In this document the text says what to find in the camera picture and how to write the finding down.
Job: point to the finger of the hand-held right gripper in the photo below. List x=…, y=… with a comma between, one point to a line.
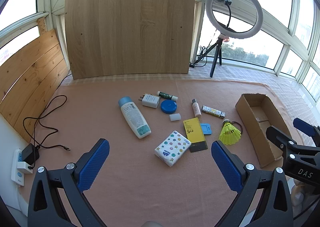
x=303, y=126
x=277, y=136

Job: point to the large wooden board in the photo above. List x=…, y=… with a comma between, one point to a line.
x=130, y=29

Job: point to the dark rubber band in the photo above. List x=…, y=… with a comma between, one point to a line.
x=241, y=126

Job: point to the white eraser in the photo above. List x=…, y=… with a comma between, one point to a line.
x=175, y=117

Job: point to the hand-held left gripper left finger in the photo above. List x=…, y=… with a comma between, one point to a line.
x=93, y=164

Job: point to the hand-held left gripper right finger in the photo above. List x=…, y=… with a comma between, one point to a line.
x=226, y=164

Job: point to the black gooseneck phone clip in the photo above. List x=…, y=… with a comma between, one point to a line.
x=222, y=0

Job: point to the pine plank panel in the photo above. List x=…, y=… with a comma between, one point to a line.
x=30, y=79

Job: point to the black charger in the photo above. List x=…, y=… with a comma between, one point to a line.
x=30, y=154

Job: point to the person's right hand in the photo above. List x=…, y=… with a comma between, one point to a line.
x=297, y=193

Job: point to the small pink bottle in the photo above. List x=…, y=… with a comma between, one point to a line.
x=196, y=109

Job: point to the patterned tissue pack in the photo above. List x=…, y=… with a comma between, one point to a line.
x=172, y=148

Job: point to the white power adapter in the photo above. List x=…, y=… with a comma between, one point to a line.
x=151, y=101

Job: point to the blue card holder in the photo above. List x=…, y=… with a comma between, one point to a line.
x=206, y=129

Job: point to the patterned lighter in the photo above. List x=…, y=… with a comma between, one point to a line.
x=211, y=111

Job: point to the blue round tape measure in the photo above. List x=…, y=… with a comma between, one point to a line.
x=168, y=106

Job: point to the black tripod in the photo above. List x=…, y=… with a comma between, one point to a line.
x=214, y=62

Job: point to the cardboard box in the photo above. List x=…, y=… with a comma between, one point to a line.
x=246, y=114

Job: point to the green glue stick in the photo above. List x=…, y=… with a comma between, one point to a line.
x=165, y=95

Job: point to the yellow shuttlecock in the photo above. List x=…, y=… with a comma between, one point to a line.
x=228, y=133

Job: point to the checked cloth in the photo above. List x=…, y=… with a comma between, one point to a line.
x=250, y=74

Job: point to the white bottle with blue cap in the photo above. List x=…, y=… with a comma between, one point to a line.
x=133, y=117

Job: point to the yellow ruler pack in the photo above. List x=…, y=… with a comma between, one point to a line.
x=193, y=132

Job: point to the white power strip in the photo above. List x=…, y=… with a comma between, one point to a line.
x=17, y=177

